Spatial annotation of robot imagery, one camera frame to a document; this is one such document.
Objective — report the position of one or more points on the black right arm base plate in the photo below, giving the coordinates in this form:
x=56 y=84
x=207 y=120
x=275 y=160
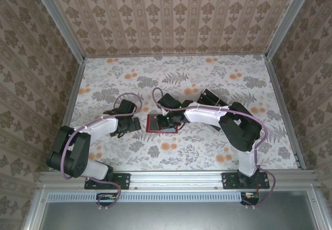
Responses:
x=228 y=182

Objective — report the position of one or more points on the black compartment tray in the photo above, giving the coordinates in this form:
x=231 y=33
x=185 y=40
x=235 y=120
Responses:
x=212 y=95

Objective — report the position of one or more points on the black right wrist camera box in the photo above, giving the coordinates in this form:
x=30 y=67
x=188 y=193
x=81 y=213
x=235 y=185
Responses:
x=168 y=101

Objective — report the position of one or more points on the red leather card holder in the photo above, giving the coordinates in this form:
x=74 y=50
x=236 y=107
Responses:
x=169 y=130

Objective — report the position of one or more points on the aluminium corner post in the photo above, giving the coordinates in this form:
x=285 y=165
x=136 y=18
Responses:
x=290 y=17
x=58 y=22

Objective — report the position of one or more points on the grey metal panel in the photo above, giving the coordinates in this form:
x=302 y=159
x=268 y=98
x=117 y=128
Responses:
x=176 y=217

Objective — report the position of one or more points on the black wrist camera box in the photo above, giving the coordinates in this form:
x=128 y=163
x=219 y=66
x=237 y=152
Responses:
x=168 y=101
x=127 y=107

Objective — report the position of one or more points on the aluminium mounting crossbar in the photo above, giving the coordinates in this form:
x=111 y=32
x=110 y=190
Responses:
x=176 y=179

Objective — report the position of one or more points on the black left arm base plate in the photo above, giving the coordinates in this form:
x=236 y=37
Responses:
x=124 y=180

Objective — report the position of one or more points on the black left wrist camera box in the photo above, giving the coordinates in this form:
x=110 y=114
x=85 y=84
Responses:
x=127 y=107

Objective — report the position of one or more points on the black credit card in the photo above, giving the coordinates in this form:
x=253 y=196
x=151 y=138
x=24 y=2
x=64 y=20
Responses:
x=216 y=103
x=202 y=100

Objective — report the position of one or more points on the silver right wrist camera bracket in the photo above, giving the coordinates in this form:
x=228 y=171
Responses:
x=163 y=112

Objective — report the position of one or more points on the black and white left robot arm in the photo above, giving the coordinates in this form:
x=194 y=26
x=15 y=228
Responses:
x=98 y=129

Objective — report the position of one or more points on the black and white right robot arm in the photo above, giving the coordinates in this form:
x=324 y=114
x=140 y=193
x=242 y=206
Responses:
x=205 y=114

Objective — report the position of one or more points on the aluminium table edge rail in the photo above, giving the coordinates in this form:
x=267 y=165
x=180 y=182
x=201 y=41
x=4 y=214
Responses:
x=176 y=55
x=282 y=103
x=74 y=92

